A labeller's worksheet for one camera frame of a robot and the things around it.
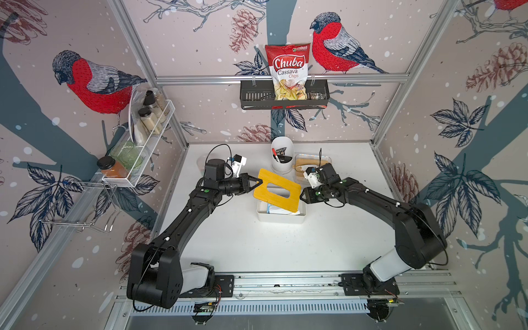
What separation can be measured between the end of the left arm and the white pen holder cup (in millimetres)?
312

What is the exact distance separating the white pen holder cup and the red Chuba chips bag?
0.22 m

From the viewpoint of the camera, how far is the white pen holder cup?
3.34 ft

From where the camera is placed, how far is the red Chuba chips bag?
806 mm
